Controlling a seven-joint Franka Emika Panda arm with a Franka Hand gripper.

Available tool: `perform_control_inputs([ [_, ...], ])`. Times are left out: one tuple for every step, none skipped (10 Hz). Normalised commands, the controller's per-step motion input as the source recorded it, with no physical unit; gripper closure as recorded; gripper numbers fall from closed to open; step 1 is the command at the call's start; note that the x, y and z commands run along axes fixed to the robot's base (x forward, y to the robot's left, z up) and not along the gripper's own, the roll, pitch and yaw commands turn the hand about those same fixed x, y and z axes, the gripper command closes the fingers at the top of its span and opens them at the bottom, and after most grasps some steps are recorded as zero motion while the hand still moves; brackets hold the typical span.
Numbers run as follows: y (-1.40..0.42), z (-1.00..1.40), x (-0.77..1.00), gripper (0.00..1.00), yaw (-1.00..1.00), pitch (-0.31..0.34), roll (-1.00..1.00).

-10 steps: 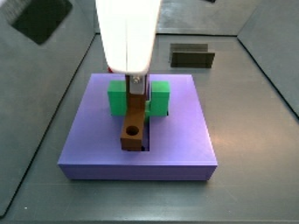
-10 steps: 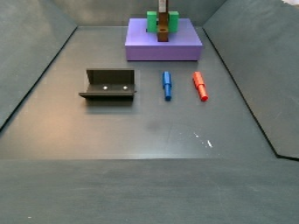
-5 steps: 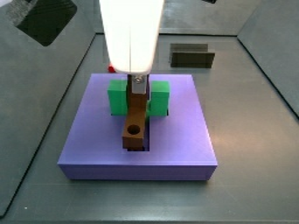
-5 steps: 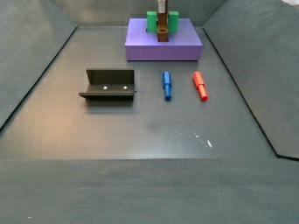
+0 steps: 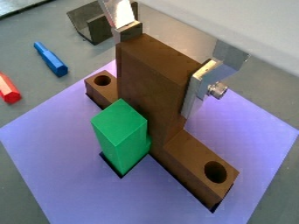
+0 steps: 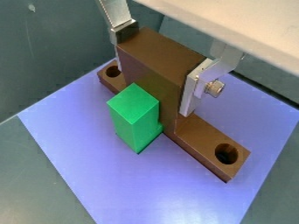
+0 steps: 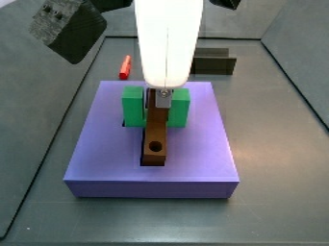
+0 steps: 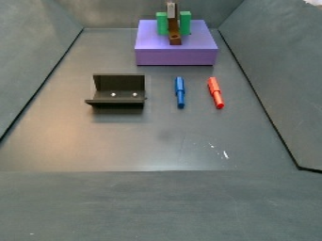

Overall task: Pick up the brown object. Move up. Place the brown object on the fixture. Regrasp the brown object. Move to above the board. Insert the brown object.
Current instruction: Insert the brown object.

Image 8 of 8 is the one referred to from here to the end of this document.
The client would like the brown T-shaped block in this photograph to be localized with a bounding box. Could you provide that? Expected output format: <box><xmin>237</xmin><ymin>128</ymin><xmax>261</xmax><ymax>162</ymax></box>
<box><xmin>164</xmin><ymin>2</ymin><xmax>183</xmax><ymax>46</ymax></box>

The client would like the red peg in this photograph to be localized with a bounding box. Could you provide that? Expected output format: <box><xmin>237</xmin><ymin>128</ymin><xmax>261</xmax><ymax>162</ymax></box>
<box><xmin>207</xmin><ymin>77</ymin><xmax>225</xmax><ymax>109</ymax></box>

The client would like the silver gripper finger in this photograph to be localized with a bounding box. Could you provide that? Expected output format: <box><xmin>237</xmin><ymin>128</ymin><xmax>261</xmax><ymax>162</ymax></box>
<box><xmin>166</xmin><ymin>2</ymin><xmax>176</xmax><ymax>19</ymax></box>

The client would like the green U-shaped block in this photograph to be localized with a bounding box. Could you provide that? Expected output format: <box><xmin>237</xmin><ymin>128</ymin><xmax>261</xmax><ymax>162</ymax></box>
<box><xmin>156</xmin><ymin>11</ymin><xmax>191</xmax><ymax>35</ymax></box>

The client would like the black angle bracket fixture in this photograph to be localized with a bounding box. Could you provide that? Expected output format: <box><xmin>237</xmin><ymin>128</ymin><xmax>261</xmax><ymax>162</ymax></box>
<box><xmin>84</xmin><ymin>73</ymin><xmax>146</xmax><ymax>108</ymax></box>

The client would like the purple base block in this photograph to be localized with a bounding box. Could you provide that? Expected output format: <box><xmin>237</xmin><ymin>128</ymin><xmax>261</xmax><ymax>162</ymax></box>
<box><xmin>135</xmin><ymin>20</ymin><xmax>219</xmax><ymax>66</ymax></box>

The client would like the blue peg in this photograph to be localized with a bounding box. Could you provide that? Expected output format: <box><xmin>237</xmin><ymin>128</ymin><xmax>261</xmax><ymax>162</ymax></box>
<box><xmin>175</xmin><ymin>76</ymin><xmax>184</xmax><ymax>109</ymax></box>

